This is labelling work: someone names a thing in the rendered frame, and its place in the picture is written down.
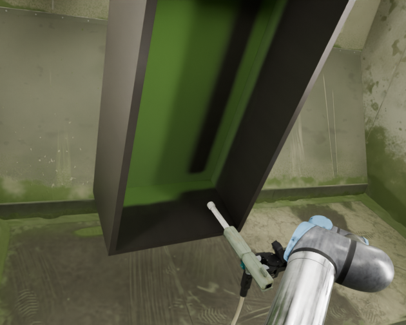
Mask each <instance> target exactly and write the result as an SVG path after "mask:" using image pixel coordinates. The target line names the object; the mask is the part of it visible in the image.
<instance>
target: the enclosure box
mask: <svg viewBox="0 0 406 325"><path fill-rule="evenodd" d="M355 1H356V0H110V4H109V12H108V26H107V34H106V48H105V56H104V70H103V78H102V92H101V107H100V115H99V129H98V137H97V151H96V159H95V173H94V181H93V195H94V198H95V203H96V206H97V211H98V214H99V219H100V222H101V227H102V232H103V235H104V240H105V243H106V248H107V251H108V256H110V255H117V254H122V253H128V252H132V251H139V250H146V249H150V248H156V247H161V246H167V245H171V244H178V243H182V242H189V241H195V240H200V239H207V238H210V237H217V236H221V235H223V234H224V228H223V226H222V225H221V224H220V222H219V221H218V219H217V218H216V217H215V215H214V214H213V212H212V211H211V210H210V209H209V208H208V207H207V204H208V203H209V202H213V203H214V204H215V207H216V209H217V210H218V211H219V213H220V214H221V216H222V217H223V218H224V220H225V221H226V222H227V224H228V225H229V226H234V227H235V229H236V230H237V232H238V233H239V232H240V231H241V229H242V227H243V225H244V223H245V221H246V219H247V217H248V215H249V213H250V211H251V209H252V207H253V205H254V203H255V201H256V199H257V197H258V195H259V193H260V191H261V189H262V187H263V185H264V183H265V181H266V179H267V177H268V175H269V173H270V171H271V169H272V167H273V165H274V163H275V161H276V159H277V157H278V155H279V153H280V151H281V149H282V147H283V145H284V143H285V141H286V139H287V137H288V135H289V133H290V131H291V129H292V127H293V125H294V123H295V121H296V119H297V117H298V115H299V113H300V111H301V109H302V107H303V105H304V103H305V101H306V99H307V97H308V95H309V93H310V91H311V89H312V87H313V85H314V83H315V81H316V79H317V77H318V75H319V73H320V71H321V69H322V67H323V65H324V63H325V61H326V59H327V57H328V55H329V53H330V51H331V49H332V47H333V45H334V43H335V41H336V39H337V37H338V35H339V33H340V31H341V29H342V27H343V25H344V23H345V21H346V19H347V17H348V15H349V13H350V11H351V9H352V7H353V5H354V3H355Z"/></svg>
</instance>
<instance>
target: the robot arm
mask: <svg viewBox="0 0 406 325"><path fill-rule="evenodd" d="M271 244H272V248H273V250H274V251H275V254H274V253H273V252H272V253H271V252H260V253H256V254H255V256H256V257H257V259H258V260H259V261H260V262H261V264H262V265H263V267H264V268H265V269H266V270H267V272H268V273H269V274H270V276H274V277H272V279H274V278H276V277H278V273H279V272H281V271H285V272H284V275H283V277H282V280H281V282H280V285H279V287H278V290H277V293H276V295H275V298H274V300H273V303H272V305H271V308H270V310H269V313H268V316H267V319H266V321H265V323H264V325H324V321H325V316H326V313H327V308H328V305H329V300H330V296H331V292H332V288H333V283H334V282H335V283H337V284H340V285H342V286H345V287H347V288H350V289H353V290H357V291H362V292H367V293H374V292H377V291H382V290H384V289H385V288H386V287H387V286H388V285H389V284H390V283H391V282H392V280H393V277H394V266H393V263H392V261H391V259H390V257H389V256H388V255H387V254H386V253H385V252H384V251H382V250H381V249H379V248H377V247H375V246H371V245H369V243H368V240H367V239H365V238H364V237H361V236H358V235H355V234H353V233H351V232H348V231H345V230H343V229H340V228H338V227H336V226H333V224H332V222H331V221H330V220H329V219H328V218H327V217H324V216H321V215H315V216H312V217H311V218H310V219H309V221H308V222H302V223H301V224H300V225H299V226H298V227H297V229H296V230H295V232H294V234H293V236H292V237H291V240H290V241H289V244H288V245H287V247H285V248H283V247H282V245H281V244H280V243H279V242H278V241H277V240H276V241H274V242H272V243H271ZM271 274H273V275H271Z"/></svg>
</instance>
